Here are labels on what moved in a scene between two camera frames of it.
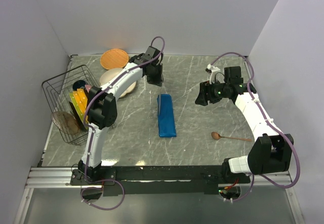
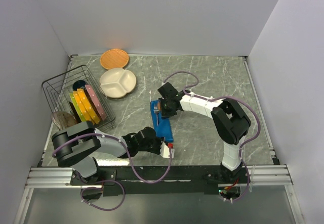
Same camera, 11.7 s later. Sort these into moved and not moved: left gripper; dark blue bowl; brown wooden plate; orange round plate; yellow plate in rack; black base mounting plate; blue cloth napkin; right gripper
Moved: blue cloth napkin; left gripper; right gripper
Not moved: orange round plate; black base mounting plate; yellow plate in rack; dark blue bowl; brown wooden plate
